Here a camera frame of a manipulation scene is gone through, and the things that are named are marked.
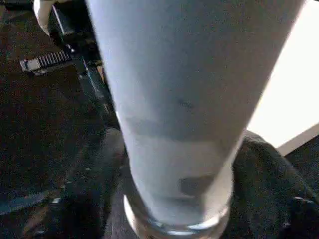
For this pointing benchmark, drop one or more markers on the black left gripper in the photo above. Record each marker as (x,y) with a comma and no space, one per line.
(70,35)

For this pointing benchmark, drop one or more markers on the black plastic mat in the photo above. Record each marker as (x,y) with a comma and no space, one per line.
(40,129)

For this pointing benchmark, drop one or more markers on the white plastic table leg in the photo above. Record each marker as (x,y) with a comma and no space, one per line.
(189,99)

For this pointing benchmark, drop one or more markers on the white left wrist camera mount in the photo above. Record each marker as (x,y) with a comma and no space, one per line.
(44,15)

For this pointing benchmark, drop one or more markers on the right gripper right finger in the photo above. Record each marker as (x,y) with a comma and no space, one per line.
(279,199)

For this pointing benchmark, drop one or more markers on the white plastic table top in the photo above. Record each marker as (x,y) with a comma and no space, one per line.
(294,89)

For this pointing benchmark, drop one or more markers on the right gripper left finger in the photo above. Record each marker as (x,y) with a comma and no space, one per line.
(84,199)

